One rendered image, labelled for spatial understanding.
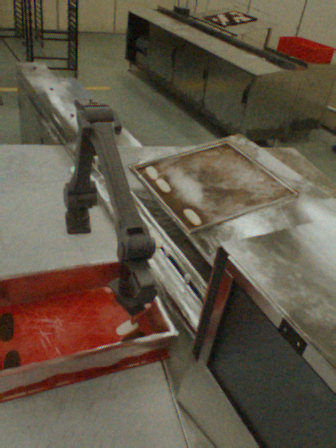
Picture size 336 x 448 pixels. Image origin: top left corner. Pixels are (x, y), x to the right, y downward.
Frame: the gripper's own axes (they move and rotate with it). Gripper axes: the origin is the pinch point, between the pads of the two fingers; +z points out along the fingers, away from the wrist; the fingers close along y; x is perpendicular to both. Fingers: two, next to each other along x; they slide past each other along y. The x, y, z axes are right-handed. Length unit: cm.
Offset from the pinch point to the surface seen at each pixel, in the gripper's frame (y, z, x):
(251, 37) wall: -329, 49, 504
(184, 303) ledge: 6.8, 0.7, 16.7
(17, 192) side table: -78, 10, 9
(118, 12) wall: -637, 94, 500
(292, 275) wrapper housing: 37, -46, 0
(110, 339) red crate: 2.4, 4.2, -6.4
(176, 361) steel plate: 18.2, 3.9, 3.2
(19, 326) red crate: -15.6, 4.9, -23.2
